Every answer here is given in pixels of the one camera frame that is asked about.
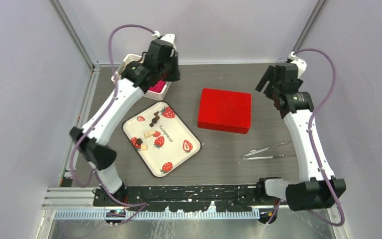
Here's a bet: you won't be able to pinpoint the red chocolate box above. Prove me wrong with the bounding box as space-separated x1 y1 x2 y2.
197 120 251 134

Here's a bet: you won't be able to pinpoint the red box lid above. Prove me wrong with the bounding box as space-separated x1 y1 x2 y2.
197 88 252 122

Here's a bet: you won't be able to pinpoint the metal tongs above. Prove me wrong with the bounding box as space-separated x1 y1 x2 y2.
242 141 292 161

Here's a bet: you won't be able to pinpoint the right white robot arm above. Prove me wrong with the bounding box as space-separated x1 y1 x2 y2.
256 61 346 211

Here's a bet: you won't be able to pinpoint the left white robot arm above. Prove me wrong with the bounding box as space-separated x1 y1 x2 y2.
70 34 180 206

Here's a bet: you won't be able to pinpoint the dark ribbed square chocolate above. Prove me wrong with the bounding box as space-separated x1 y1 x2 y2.
136 138 143 145

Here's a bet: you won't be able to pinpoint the white square chocolate lower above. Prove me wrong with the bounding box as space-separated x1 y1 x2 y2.
140 144 148 151

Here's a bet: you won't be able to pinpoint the magenta cloth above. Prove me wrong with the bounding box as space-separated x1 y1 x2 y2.
149 80 167 93

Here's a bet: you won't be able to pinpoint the white plastic basket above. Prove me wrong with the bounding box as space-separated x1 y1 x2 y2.
115 53 172 101

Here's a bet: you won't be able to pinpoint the strawberry print white tray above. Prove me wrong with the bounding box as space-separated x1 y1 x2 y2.
122 101 201 178

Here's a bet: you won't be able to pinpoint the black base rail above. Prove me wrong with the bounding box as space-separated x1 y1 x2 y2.
92 185 279 213

